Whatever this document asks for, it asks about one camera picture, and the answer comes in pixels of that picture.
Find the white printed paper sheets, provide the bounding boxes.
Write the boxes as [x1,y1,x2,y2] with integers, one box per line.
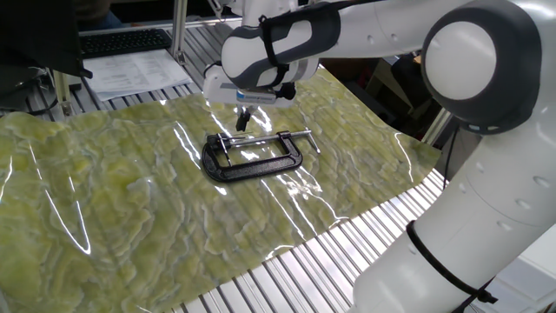
[82,48,194,102]

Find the black keyboard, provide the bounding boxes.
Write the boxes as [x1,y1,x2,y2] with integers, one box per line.
[79,28,173,60]

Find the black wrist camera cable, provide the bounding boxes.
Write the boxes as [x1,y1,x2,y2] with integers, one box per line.
[275,81,298,102]

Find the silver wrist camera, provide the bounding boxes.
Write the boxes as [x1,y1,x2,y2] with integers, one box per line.
[236,88,279,105]

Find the black C-clamp with steel screw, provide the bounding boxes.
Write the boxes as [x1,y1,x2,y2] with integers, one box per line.
[201,128,322,183]

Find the black cable tie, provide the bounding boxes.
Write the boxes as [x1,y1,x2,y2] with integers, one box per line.
[405,220,500,305]

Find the aluminium frame post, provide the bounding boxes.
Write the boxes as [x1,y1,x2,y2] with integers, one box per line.
[51,69,74,117]
[169,0,189,66]

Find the black monitor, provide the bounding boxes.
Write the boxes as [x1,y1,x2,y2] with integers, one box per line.
[0,0,95,80]

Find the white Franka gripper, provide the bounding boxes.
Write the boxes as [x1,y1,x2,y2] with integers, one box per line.
[202,63,297,133]

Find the black clock movement box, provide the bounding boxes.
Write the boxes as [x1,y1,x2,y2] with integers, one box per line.
[206,133,228,151]

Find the green marble pattern mat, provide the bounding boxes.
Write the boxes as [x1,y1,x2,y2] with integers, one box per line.
[0,64,443,313]

